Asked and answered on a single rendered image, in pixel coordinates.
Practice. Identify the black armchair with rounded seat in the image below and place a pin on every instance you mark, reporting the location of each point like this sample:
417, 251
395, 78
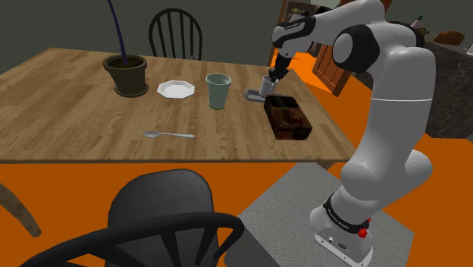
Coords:
159, 199

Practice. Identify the brown wooden cabinet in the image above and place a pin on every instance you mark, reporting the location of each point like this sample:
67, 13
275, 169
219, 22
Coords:
330, 72

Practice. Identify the white octagonal plate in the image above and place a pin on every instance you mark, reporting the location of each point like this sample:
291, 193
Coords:
176, 90

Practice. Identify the dark pot with blue stem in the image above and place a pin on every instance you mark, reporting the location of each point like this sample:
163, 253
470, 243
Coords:
127, 76

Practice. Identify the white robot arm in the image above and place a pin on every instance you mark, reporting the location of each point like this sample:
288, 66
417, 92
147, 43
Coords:
395, 111

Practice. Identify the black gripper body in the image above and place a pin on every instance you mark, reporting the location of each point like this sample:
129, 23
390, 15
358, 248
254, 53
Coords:
282, 65

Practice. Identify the grey flat rectangular object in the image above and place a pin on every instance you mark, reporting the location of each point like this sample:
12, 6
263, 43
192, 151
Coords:
252, 95

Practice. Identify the silver spoon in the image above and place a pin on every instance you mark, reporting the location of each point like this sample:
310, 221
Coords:
173, 135

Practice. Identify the wooden table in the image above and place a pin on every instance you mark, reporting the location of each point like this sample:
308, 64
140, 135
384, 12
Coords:
74, 111

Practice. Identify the grey robot stand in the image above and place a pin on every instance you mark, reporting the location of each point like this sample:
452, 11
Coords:
280, 222

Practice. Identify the dark brown box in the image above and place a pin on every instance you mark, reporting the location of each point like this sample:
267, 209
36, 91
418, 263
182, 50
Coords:
290, 118

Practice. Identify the small grey cup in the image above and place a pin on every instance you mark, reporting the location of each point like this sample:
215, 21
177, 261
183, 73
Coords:
266, 90

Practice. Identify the black spindle-back chair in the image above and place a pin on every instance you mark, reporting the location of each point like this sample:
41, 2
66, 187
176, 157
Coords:
192, 31

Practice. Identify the dark stone counter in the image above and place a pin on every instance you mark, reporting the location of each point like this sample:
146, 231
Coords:
452, 88

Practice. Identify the pale green cup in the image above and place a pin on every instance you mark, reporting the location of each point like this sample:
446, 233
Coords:
218, 92

